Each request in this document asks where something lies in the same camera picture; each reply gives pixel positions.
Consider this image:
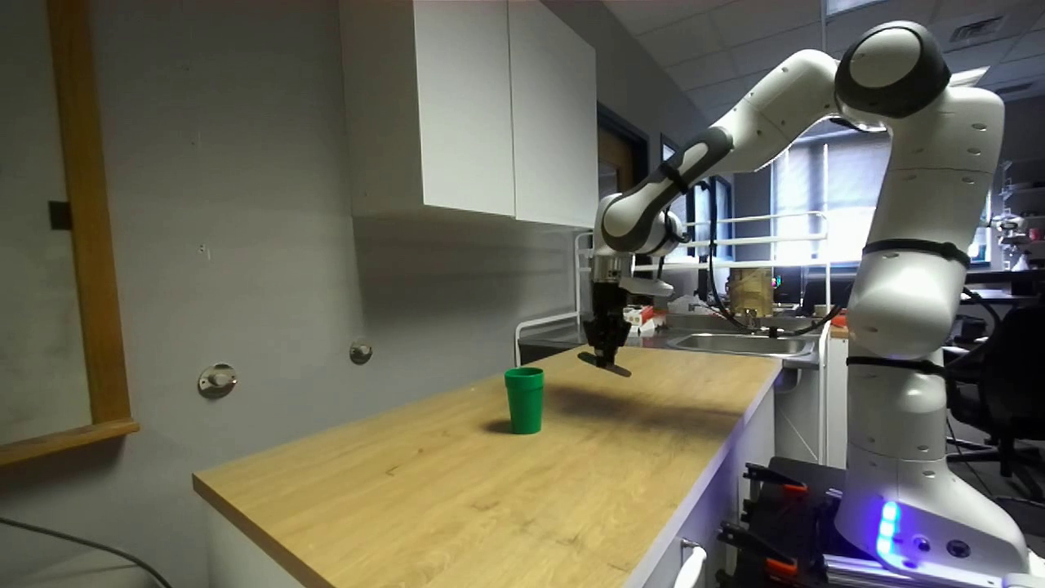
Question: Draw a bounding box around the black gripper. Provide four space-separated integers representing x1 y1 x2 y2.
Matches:
583 276 637 367

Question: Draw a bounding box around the green white marker pen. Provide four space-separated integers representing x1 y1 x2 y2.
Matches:
576 347 637 383

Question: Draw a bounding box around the green plastic cup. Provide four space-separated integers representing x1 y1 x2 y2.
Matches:
498 367 547 438

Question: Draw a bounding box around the red white box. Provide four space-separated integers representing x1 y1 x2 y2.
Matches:
624 302 670 336

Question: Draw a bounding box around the brown object on counter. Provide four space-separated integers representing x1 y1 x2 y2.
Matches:
726 265 779 326

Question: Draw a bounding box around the white metal railing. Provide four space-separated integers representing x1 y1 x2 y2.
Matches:
708 210 840 321

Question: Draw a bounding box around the black red clamp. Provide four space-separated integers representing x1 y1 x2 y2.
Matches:
714 519 831 588
742 462 841 515

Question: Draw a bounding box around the black office chair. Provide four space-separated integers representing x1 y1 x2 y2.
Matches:
944 290 1045 507

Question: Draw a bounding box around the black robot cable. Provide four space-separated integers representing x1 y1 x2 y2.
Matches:
694 253 850 342

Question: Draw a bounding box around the white wall cabinet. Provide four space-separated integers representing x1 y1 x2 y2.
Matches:
335 0 602 232

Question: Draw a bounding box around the round metal wall fixture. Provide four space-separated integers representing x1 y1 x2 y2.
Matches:
192 359 243 403

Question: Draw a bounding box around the wooden frame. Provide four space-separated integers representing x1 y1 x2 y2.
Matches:
0 0 142 475

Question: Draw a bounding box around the dark cable on floor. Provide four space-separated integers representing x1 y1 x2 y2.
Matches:
0 512 176 588

